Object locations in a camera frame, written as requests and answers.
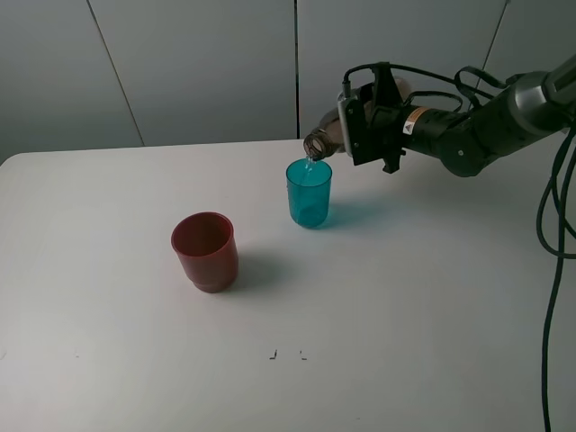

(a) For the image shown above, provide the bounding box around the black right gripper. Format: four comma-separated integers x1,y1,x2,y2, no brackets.
350,62,405,174

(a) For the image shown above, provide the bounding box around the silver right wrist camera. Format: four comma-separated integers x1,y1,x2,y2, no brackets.
337,92,361,157

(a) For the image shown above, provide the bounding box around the red plastic cup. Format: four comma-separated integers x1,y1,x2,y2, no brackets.
171,211,239,293

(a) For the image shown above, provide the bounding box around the teal translucent plastic cup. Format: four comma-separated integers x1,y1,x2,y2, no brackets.
285,158,332,229

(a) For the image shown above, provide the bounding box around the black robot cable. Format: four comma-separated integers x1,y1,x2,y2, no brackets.
342,62,576,432

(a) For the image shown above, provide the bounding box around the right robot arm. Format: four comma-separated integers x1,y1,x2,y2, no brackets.
338,58,575,177

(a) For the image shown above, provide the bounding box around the grey translucent water bottle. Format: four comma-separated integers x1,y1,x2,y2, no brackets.
303,76,413,162

